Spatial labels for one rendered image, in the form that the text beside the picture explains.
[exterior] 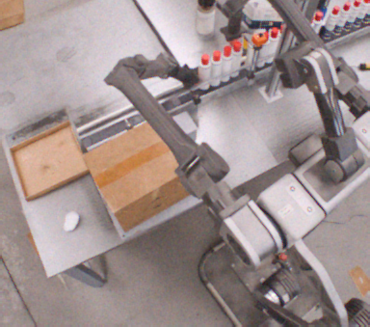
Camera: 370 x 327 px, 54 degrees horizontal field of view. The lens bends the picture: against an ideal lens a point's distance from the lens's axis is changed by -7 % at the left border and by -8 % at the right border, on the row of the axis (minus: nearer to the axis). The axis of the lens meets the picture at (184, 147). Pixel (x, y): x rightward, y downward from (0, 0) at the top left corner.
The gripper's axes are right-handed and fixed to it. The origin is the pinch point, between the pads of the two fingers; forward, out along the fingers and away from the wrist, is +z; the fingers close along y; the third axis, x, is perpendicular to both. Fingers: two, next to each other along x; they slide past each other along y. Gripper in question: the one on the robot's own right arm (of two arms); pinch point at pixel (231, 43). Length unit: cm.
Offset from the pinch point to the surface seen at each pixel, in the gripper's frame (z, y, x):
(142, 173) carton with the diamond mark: -10, 61, 41
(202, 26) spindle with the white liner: 4.7, 3.7, -18.9
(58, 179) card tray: 19, 92, 15
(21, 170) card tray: 19, 106, 3
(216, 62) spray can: -2.8, 12.8, 7.9
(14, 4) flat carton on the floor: 101, 87, -211
